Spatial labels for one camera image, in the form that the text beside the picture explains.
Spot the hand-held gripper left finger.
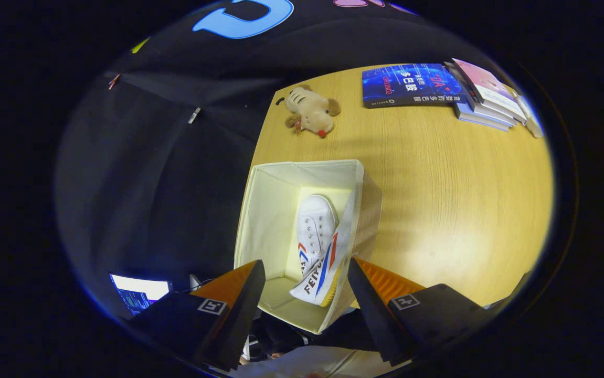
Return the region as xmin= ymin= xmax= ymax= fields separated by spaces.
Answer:
xmin=126 ymin=259 xmax=267 ymax=372

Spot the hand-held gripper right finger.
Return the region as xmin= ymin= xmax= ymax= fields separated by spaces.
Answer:
xmin=347 ymin=256 xmax=496 ymax=367

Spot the white canvas shoe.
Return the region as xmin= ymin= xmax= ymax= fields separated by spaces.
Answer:
xmin=289 ymin=231 xmax=347 ymax=308
xmin=296 ymin=194 xmax=339 ymax=276

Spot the beige fabric storage box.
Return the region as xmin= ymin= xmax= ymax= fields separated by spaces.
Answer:
xmin=234 ymin=159 xmax=384 ymax=335

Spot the computer monitor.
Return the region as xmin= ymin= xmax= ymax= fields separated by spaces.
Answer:
xmin=109 ymin=273 xmax=172 ymax=317

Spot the brown plush toy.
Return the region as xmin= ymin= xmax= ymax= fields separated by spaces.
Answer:
xmin=284 ymin=85 xmax=342 ymax=139

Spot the light blue cover book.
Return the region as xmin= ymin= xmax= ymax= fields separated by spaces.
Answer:
xmin=454 ymin=102 xmax=512 ymax=132

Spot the grey cover book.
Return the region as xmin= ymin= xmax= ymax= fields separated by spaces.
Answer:
xmin=444 ymin=62 xmax=518 ymax=127

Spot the dark blue book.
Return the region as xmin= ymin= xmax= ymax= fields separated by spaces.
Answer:
xmin=362 ymin=64 xmax=468 ymax=109

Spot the pink cover book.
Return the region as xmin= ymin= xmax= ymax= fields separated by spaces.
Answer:
xmin=451 ymin=58 xmax=528 ymax=124

